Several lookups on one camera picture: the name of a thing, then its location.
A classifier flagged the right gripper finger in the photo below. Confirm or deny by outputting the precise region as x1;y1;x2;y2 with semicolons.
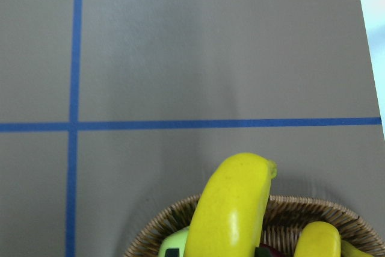
165;248;180;257

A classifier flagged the yellow banana top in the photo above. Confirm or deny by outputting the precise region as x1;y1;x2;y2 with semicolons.
184;153;277;256

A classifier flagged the yellow banana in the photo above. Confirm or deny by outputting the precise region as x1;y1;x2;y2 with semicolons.
341;240;372;257
184;153;277;256
294;221;341;257

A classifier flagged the woven wicker basket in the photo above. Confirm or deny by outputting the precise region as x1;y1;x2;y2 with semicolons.
124;194;384;256

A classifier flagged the yellow banana middle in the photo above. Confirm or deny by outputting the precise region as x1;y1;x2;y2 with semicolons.
294;221;341;257

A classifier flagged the yellow banana bottom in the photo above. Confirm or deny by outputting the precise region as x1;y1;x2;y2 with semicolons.
341;240;372;257

